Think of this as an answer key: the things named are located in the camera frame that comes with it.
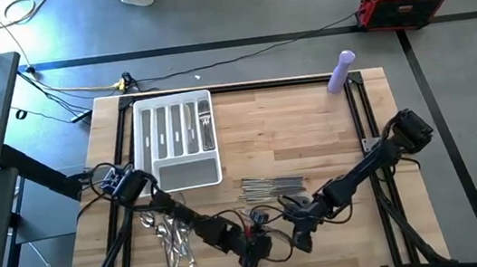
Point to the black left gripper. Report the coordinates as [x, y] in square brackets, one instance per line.
[248, 246]

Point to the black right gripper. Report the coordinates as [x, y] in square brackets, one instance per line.
[307, 211]

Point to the white plastic cutlery tray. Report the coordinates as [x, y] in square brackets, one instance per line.
[189, 176]

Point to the silver fork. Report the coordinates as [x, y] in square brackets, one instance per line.
[207, 137]
[201, 110]
[206, 110]

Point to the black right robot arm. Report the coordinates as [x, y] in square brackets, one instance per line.
[361, 168]

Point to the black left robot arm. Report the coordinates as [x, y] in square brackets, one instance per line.
[184, 213]

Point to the silver spoon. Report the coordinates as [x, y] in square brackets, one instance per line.
[162, 231]
[173, 255]
[146, 220]
[169, 247]
[181, 250]
[190, 258]

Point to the lilac vase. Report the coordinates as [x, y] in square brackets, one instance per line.
[339, 78]

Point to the white paper scrap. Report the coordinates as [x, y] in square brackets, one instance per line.
[197, 77]

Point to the black flat adapter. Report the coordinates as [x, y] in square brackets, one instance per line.
[81, 116]

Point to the black desk leg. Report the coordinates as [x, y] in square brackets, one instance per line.
[38, 169]

